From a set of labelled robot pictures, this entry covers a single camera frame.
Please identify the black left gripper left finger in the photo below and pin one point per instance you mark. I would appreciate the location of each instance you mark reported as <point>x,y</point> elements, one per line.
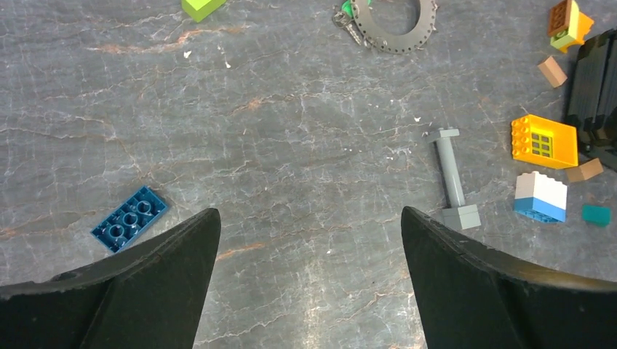
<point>149,296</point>

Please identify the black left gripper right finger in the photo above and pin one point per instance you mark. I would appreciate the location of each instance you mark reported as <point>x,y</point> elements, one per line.
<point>470,295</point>

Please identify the perforated metal ring plate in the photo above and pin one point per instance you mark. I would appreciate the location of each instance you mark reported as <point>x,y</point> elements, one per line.
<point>388,42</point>

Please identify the silver key with ring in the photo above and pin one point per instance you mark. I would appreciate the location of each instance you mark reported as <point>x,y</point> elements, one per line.
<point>344,21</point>

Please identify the green key tag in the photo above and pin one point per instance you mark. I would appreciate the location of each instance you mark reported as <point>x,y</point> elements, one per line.
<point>346,7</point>

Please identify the dark blue flat brick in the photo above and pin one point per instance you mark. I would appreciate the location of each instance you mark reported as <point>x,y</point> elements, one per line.
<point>130,220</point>

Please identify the grey toy axle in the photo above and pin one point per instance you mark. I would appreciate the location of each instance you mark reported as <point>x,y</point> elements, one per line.
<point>459,215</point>

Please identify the white and blue brick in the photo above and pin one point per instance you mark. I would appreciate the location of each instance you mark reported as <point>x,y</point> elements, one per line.
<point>540,197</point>

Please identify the teal small block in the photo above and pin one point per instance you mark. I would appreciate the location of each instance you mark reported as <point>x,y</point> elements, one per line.
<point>596,215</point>

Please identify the yellow window brick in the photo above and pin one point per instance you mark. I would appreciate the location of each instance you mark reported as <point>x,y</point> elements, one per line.
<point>544,142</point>

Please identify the dark grey hard case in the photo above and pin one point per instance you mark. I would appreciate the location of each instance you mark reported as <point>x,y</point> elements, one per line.
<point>592,98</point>

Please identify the tan wooden block near case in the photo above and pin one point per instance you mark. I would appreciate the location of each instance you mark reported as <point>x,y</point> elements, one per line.
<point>552,71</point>

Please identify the orange green brown brick stack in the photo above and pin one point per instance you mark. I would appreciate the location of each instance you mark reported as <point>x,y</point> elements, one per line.
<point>567,25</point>

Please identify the lime green block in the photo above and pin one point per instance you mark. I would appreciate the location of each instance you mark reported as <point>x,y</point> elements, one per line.
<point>200,9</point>

